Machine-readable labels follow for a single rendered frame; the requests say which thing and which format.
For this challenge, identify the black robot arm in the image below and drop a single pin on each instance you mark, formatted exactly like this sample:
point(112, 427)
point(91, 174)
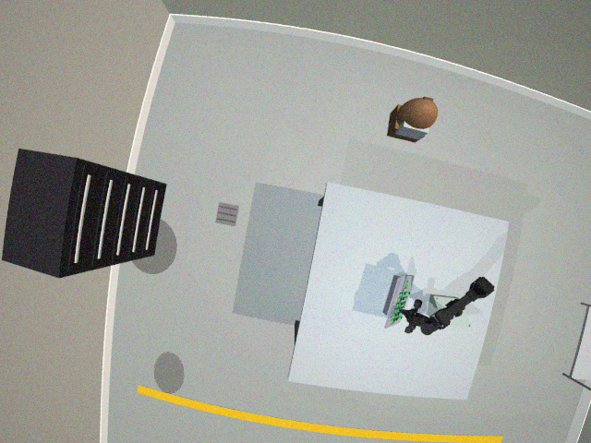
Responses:
point(480, 288)

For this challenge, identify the light grey switch panel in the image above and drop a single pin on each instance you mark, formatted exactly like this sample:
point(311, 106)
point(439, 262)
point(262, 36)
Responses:
point(397, 298)

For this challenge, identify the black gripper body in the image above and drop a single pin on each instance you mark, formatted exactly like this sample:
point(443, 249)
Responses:
point(417, 304)

